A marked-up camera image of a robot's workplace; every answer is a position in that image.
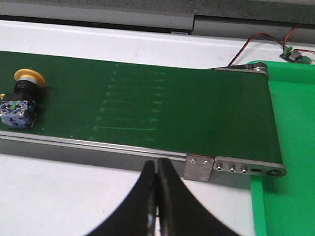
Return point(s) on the aluminium conveyor frame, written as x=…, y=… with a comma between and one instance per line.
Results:
x=15, y=142

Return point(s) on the grey metal rail channel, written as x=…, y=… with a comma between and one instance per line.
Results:
x=17, y=10

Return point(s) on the small green circuit board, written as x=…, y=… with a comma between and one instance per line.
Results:
x=293, y=56

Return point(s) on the metal conveyor bracket plate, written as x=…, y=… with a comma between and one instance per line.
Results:
x=198, y=167

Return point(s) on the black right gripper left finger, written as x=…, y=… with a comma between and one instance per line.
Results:
x=136, y=215

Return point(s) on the green plastic tray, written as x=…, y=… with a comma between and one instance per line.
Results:
x=286, y=206

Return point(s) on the green conveyor belt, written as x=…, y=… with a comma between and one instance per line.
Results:
x=218, y=112

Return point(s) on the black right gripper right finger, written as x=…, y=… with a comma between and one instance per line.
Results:
x=180, y=213

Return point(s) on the yellow emergency push button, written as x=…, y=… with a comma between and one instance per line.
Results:
x=17, y=109

